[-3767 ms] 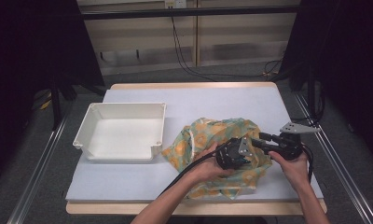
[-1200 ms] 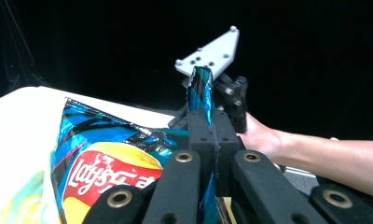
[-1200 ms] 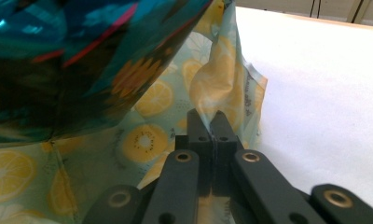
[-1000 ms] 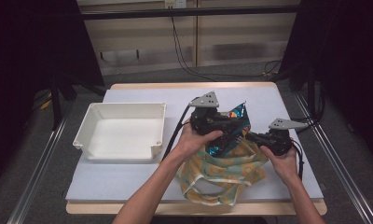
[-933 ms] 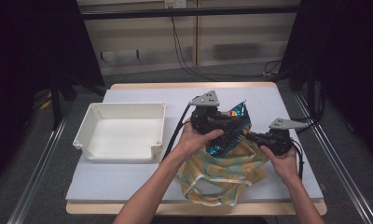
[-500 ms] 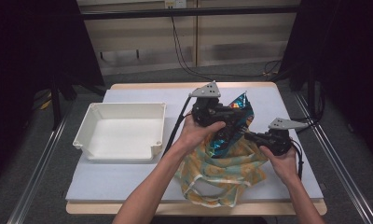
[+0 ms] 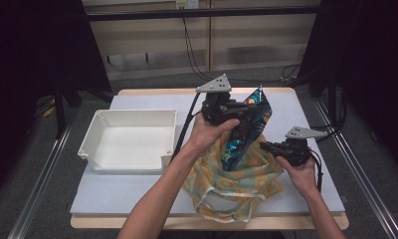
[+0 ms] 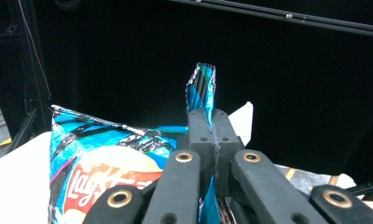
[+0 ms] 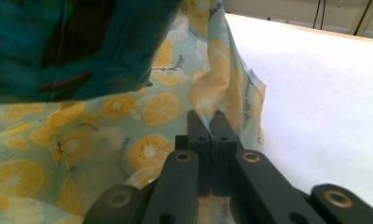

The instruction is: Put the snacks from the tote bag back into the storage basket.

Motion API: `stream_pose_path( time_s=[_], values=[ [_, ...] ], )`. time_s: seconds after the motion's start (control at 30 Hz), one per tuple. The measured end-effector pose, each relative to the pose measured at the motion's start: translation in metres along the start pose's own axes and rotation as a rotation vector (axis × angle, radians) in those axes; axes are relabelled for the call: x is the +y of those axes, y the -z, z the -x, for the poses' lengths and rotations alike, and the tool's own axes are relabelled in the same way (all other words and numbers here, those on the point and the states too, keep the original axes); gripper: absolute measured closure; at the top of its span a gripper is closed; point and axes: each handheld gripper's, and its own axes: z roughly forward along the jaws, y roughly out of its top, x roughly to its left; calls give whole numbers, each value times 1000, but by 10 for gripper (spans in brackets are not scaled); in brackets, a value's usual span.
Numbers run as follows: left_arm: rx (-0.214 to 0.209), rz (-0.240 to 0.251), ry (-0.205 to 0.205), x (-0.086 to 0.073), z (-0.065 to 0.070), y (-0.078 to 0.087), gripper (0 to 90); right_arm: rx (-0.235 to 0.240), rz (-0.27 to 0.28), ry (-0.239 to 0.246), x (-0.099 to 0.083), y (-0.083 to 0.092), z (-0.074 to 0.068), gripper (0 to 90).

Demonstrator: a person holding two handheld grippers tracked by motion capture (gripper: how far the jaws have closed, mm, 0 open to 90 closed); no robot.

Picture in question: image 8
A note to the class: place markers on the white plastic box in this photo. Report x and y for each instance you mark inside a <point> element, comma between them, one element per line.
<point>16,186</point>

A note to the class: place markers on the black metal frame bar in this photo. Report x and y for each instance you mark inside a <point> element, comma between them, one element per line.
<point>315,21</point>

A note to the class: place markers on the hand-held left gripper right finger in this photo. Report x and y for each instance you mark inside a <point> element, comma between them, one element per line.
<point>226,137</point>

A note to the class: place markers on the black curtain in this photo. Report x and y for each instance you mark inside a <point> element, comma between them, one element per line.
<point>113,62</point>

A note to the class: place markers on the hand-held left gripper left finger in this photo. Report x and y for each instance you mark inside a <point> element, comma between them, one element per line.
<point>203,130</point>

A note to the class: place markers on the yellow floor tape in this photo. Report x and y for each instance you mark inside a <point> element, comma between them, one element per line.
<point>1,144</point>

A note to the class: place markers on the white table mat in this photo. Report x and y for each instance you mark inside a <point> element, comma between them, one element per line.
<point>348,180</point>

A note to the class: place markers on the black metal stand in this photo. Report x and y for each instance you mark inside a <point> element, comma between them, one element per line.
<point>35,93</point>

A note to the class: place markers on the blue chips bag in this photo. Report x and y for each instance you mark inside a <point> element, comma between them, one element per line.
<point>97,149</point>

